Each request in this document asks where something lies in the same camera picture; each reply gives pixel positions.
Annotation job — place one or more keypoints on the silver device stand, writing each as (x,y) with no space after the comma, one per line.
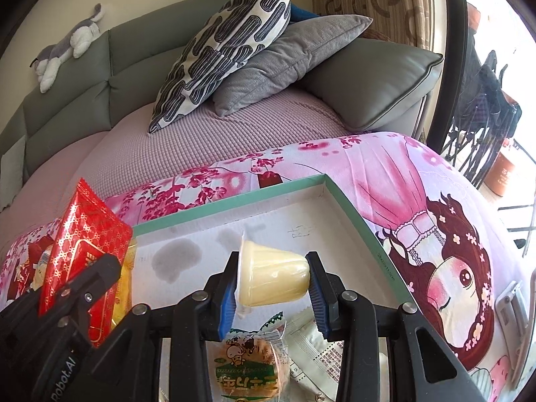
(508,305)

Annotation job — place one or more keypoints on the red patterned snack packet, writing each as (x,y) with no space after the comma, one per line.
(83,234)

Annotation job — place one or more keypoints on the grey and white plush toy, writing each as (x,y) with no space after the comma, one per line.
(75,39)

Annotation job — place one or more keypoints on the beige patterned curtain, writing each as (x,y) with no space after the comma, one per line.
(377,0)

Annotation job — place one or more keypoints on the green label cake packet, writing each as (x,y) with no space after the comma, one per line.
(247,368)

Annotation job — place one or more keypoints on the white snack bag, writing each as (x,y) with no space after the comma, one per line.
(318,351)

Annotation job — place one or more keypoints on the grey sofa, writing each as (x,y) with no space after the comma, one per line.
(138,63)

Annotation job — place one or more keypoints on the grey pillow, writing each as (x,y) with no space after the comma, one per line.
(284,58)

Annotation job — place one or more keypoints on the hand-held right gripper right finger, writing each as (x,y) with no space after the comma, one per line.
(318,305)

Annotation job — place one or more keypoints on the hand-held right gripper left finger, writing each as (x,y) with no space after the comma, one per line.
(228,301)

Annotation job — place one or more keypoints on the teal cardboard box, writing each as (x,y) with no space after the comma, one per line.
(293,213)

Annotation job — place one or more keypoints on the mauve textured sofa cover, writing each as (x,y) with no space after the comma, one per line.
(209,142)

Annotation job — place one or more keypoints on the black and white patterned pillow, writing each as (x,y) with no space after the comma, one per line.
(217,50)

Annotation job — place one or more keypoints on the yellow pudding cup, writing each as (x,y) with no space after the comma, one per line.
(272,276)

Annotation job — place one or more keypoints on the pale grey cushion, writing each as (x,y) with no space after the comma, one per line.
(10,176)

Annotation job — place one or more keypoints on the pink printed blanket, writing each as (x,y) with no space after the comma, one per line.
(377,176)

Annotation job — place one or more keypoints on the blue cushion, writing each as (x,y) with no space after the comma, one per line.
(301,13)

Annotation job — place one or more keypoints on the orange flower pot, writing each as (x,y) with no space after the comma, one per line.
(502,171)

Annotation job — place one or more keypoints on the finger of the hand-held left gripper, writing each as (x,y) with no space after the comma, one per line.
(21,307)
(96,276)

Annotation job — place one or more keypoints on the black folding rack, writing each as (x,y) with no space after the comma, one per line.
(481,104)

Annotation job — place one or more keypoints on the black door frame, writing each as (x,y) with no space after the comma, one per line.
(454,50)

